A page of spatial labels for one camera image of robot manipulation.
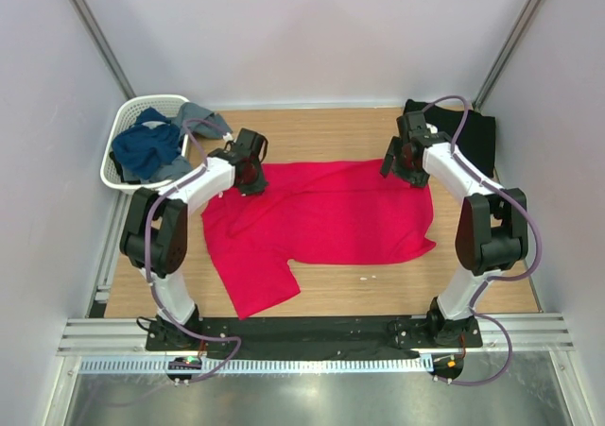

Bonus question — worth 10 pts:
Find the red t shirt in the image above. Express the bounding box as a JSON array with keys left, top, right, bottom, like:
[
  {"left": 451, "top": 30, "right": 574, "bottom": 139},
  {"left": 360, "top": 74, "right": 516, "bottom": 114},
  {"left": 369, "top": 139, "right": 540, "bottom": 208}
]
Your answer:
[{"left": 201, "top": 159, "right": 436, "bottom": 319}]

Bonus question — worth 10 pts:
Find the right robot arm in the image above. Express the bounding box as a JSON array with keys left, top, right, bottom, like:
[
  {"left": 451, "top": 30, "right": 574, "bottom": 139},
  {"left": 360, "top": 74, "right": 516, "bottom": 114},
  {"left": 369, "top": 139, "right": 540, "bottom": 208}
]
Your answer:
[{"left": 380, "top": 111, "right": 528, "bottom": 347}]

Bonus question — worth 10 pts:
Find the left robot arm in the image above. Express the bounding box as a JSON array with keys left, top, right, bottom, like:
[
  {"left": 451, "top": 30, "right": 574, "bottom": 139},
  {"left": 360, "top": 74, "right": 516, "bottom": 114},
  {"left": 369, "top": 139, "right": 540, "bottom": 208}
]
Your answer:
[{"left": 119, "top": 128, "right": 268, "bottom": 350}]

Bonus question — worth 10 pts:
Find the grey blue t shirt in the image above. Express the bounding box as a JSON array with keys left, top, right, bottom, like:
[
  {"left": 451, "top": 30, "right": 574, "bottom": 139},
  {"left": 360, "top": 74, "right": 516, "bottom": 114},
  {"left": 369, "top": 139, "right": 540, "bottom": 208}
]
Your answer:
[{"left": 144, "top": 102, "right": 233, "bottom": 183}]

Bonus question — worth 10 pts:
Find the folded black t shirt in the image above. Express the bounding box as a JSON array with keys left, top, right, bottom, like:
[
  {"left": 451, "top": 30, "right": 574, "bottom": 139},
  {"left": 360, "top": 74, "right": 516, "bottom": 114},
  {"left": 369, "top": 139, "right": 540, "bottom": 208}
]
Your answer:
[{"left": 424, "top": 106, "right": 496, "bottom": 178}]

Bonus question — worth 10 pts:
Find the dark blue t shirt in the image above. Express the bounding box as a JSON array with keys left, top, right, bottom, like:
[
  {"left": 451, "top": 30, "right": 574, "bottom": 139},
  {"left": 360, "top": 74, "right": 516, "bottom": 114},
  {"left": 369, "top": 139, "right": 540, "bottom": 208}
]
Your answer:
[{"left": 112, "top": 108, "right": 170, "bottom": 184}]

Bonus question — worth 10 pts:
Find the white plastic laundry basket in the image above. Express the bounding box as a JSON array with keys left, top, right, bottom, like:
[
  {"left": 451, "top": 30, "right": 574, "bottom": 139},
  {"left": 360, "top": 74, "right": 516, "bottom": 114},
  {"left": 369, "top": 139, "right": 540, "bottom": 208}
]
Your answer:
[{"left": 100, "top": 94, "right": 189, "bottom": 196}]

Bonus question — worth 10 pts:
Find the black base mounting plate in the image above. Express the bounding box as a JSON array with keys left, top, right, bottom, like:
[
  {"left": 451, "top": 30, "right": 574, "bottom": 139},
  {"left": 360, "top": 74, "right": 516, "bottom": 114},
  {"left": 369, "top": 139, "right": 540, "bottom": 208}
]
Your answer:
[{"left": 144, "top": 315, "right": 483, "bottom": 354}]

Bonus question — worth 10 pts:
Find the slotted white cable duct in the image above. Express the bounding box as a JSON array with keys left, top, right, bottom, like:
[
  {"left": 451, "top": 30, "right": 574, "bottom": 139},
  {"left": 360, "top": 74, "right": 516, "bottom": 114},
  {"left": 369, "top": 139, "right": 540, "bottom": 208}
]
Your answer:
[{"left": 79, "top": 354, "right": 433, "bottom": 375}]

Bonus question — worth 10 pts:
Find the left aluminium corner post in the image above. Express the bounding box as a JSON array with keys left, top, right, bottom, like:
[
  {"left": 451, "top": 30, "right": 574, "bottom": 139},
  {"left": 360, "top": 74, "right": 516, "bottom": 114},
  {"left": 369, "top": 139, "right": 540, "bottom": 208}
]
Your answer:
[{"left": 69, "top": 0, "right": 136, "bottom": 99}]

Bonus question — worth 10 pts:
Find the aluminium corner post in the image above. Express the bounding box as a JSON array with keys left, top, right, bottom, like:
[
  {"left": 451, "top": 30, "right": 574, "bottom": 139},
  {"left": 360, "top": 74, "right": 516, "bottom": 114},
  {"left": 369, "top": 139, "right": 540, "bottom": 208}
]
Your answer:
[
  {"left": 69, "top": 0, "right": 136, "bottom": 99},
  {"left": 473, "top": 0, "right": 546, "bottom": 111}
]

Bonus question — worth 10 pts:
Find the right aluminium corner post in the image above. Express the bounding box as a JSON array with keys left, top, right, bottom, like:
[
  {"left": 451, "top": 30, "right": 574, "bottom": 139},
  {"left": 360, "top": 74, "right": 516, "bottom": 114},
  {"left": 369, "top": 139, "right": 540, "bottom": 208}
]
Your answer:
[{"left": 473, "top": 0, "right": 546, "bottom": 111}]

